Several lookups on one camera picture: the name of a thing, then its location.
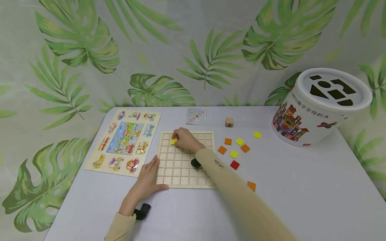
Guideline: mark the person's right hand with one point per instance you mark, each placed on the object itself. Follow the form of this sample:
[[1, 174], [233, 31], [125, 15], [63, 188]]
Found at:
[[188, 140]]

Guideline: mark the person's left hand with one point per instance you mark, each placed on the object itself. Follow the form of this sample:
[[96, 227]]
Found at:
[[146, 182]]

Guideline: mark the person's left thumb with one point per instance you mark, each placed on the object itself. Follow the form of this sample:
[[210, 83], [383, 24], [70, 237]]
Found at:
[[161, 187]]

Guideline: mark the person's right fingers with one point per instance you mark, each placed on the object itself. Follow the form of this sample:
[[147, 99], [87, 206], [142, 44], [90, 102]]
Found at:
[[178, 137]]

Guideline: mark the person's left index finger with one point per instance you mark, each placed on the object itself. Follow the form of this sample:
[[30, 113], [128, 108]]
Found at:
[[155, 164]]

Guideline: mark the person's left fingers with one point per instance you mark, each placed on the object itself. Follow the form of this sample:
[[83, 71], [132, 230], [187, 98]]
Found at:
[[145, 170]]

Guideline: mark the yellow square tile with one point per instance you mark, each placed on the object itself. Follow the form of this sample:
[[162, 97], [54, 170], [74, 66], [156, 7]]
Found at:
[[257, 135], [233, 154], [239, 141], [173, 142]]

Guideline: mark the wooden grid board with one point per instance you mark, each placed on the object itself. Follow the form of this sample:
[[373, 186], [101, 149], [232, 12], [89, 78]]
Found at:
[[178, 167]]

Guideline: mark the person's right forearm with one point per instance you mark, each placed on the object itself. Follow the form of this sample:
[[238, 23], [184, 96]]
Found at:
[[241, 197]]

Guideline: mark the person's left forearm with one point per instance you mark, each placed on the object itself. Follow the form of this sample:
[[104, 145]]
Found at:
[[120, 226]]

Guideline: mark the coloured grid pattern card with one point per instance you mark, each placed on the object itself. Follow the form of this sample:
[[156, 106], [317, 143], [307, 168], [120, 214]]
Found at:
[[197, 116]]

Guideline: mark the black wrist band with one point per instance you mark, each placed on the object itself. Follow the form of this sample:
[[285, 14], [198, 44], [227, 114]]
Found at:
[[142, 211], [196, 163]]

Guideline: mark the vehicle peg puzzle board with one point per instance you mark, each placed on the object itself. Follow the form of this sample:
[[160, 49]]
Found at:
[[123, 142]]

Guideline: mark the orange square tile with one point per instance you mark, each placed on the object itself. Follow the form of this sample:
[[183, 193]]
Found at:
[[228, 141], [251, 186], [222, 150], [245, 148]]

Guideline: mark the small wooden cube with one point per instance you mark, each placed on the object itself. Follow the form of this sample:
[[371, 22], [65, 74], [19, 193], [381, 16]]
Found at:
[[229, 122]]

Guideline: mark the red square tile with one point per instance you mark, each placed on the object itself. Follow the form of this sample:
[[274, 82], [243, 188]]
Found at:
[[234, 165]]

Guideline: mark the white shape sorter bucket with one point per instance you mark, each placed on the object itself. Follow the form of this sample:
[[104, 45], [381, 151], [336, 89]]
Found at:
[[313, 110]]

